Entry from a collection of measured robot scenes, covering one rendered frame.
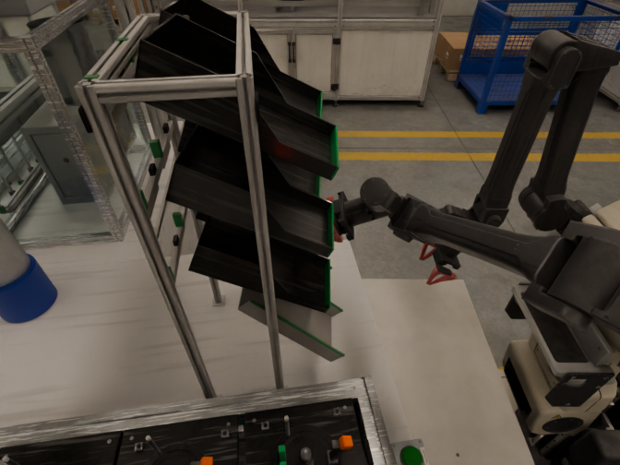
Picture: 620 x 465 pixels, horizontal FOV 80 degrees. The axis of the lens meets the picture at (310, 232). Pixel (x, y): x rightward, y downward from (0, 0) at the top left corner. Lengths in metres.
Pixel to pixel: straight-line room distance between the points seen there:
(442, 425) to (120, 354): 0.87
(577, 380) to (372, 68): 3.89
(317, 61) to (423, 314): 3.58
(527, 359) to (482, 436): 0.33
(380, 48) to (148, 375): 3.94
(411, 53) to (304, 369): 3.90
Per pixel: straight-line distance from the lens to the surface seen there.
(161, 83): 0.47
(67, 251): 1.61
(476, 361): 1.18
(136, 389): 1.14
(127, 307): 1.31
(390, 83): 4.60
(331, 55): 4.42
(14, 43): 1.27
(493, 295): 2.57
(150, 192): 0.63
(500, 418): 1.12
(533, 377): 1.29
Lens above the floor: 1.81
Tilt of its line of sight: 42 degrees down
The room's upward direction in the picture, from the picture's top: straight up
